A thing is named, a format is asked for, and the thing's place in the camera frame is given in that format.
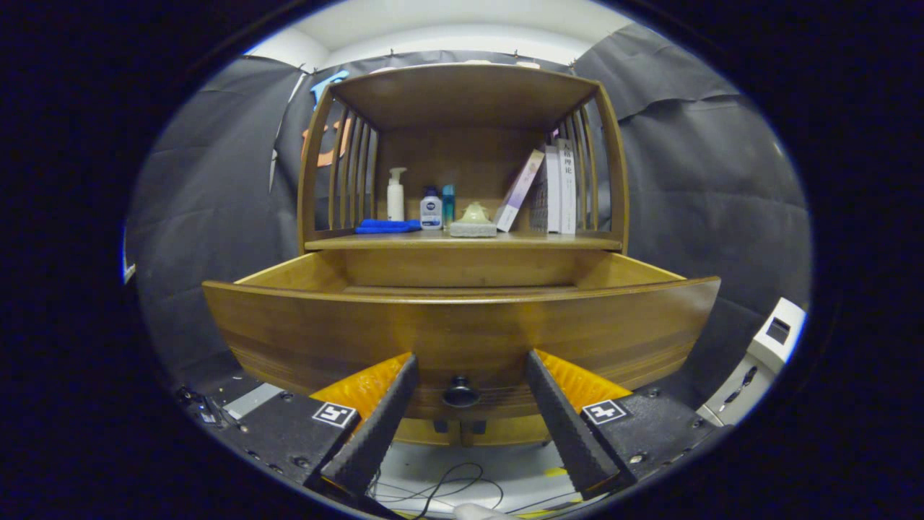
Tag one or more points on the teal clear bottle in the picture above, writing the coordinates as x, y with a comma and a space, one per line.
448, 202

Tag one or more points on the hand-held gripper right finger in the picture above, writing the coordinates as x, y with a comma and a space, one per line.
567, 433

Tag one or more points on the wooden drawer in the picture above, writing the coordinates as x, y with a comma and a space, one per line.
325, 325

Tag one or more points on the wooden countertop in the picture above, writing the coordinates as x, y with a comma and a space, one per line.
541, 240

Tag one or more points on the patterned cover book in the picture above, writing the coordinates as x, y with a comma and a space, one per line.
546, 191

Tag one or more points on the blue folded cloth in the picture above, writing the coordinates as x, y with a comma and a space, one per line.
386, 226

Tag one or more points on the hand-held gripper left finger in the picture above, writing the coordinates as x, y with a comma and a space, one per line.
382, 422

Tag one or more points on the purple cover book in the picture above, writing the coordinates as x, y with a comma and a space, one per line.
520, 188

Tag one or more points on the white spine book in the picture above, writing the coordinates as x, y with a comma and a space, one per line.
568, 188

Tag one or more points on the white pump bottle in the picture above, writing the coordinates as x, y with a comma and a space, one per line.
395, 198

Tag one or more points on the white bottle with blue cap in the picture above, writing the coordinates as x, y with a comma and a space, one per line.
431, 211

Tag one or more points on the white appliance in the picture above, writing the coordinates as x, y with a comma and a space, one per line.
758, 361

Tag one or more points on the wooden cabinet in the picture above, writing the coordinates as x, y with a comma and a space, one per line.
462, 94

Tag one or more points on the black electronic device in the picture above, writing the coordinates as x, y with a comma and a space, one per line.
202, 408

